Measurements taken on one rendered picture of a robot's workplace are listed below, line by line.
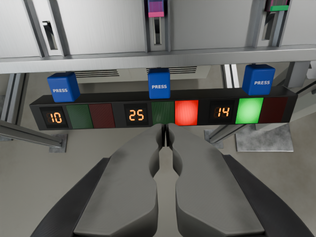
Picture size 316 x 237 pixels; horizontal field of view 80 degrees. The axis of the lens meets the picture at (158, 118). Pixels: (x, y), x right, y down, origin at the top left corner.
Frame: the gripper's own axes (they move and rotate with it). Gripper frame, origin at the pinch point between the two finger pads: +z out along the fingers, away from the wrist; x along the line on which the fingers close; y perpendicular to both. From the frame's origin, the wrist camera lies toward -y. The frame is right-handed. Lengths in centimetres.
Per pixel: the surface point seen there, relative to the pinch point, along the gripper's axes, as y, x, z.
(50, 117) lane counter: 4.3, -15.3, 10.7
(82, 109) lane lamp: 3.3, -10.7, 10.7
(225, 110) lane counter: 4.3, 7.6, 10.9
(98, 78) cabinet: 17, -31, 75
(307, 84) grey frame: 3.5, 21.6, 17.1
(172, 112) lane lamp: 4.3, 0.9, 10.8
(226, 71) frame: 10, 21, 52
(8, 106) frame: 17, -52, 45
